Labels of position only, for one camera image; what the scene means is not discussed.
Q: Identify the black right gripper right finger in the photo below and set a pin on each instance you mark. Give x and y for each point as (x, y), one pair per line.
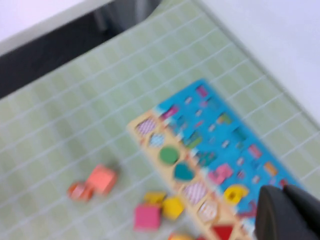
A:
(307, 202)

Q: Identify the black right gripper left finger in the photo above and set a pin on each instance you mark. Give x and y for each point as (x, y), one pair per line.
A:
(277, 217)

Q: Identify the yellow number six piece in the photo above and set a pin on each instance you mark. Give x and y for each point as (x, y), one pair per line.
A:
(235, 193)

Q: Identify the red triangle piece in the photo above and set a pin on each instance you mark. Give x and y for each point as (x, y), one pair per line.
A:
(222, 232)

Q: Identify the pink number five piece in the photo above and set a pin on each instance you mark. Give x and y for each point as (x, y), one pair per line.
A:
(221, 173)

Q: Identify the colourful wooden puzzle board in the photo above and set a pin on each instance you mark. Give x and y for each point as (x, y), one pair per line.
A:
(225, 130)

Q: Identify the teal heart piece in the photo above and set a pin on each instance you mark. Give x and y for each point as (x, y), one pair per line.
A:
(183, 171)

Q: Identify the yellow pentagon piece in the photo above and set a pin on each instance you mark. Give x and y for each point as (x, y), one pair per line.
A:
(173, 208)

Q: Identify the yellow number one piece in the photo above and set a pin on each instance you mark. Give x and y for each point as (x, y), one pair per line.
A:
(154, 197)

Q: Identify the green circle piece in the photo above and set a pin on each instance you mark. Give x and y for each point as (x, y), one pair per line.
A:
(169, 155)

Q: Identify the orange striped piece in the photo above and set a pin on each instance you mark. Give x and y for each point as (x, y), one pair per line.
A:
(79, 192)

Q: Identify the yellow rubber duck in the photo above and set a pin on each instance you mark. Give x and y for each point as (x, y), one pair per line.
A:
(180, 237)

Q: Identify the magenta square block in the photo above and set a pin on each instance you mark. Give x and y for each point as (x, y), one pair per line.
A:
(147, 217)

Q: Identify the salmon block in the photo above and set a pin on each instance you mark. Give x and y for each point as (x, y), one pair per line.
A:
(103, 179)

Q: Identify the green checkered tablecloth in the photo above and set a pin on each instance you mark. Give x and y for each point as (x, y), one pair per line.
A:
(75, 125)

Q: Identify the white desk top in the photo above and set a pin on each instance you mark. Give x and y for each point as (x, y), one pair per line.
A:
(30, 22)

